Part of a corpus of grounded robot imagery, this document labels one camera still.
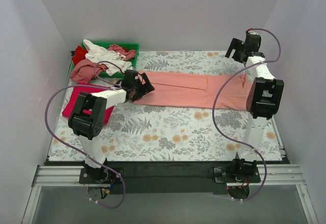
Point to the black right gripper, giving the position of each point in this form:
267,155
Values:
237,49

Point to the folded magenta t-shirt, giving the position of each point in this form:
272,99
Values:
74,101

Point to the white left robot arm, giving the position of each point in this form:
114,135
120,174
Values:
95,158

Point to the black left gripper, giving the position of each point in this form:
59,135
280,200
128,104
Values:
140,87

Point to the dusty pink crumpled t-shirt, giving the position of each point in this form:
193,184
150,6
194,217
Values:
85,71

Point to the floral patterned table mat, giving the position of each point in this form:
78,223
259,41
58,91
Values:
143,133

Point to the white crumpled t-shirt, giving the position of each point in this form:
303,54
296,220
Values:
114,61

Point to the salmon pink t-shirt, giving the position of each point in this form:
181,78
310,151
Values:
195,90

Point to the mauve crumpled t-shirt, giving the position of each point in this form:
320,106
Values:
126,54

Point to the green plastic bin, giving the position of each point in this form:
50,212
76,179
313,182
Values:
128,46

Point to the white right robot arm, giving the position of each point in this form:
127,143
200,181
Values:
262,102

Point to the red crumpled t-shirt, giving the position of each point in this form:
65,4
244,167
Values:
79,55

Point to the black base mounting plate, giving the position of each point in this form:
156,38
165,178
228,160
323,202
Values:
172,176

